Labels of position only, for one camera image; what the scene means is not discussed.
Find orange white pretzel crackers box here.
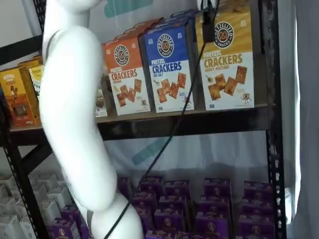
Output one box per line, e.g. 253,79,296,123
133,16,165,29
101,36,152,117
123,23,153,39

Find wooden shelf board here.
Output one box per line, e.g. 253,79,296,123
8,82,277,132

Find black metal shelving frame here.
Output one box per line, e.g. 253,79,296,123
0,0,287,239

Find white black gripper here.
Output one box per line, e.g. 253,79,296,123
196,0,218,43

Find orange Revival snack box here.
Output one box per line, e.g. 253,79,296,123
0,67,42,127

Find blue white pretzel crackers box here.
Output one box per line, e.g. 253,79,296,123
170,9,200,19
149,15,199,33
138,25,197,114

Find purple Annie's snack box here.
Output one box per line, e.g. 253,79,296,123
175,231,198,239
158,195,188,216
195,212,234,239
237,215,275,239
200,196,232,215
145,230,176,239
139,175,165,198
46,217,81,239
243,180,273,200
79,221,89,239
240,198,275,218
153,208,186,232
137,206,154,226
61,204,84,224
203,177,232,198
164,180,191,200
129,191,158,212

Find white sunflower print box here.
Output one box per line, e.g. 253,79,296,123
28,64,45,118

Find plain white curtain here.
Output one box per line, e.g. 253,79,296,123
273,0,319,239

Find white sheet with teal print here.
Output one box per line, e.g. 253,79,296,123
22,0,271,182

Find white brownie mix box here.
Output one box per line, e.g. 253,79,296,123
95,82,108,118

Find black cable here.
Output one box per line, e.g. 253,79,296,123
103,0,221,239

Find purple boxes on lower shelf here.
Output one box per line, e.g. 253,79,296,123
117,174,275,239

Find white carton box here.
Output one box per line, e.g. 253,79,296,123
19,218,35,239
38,199,64,226
28,171,55,186
0,215,24,239
0,175,17,191
0,190,19,215
56,173,66,190
47,185,73,209

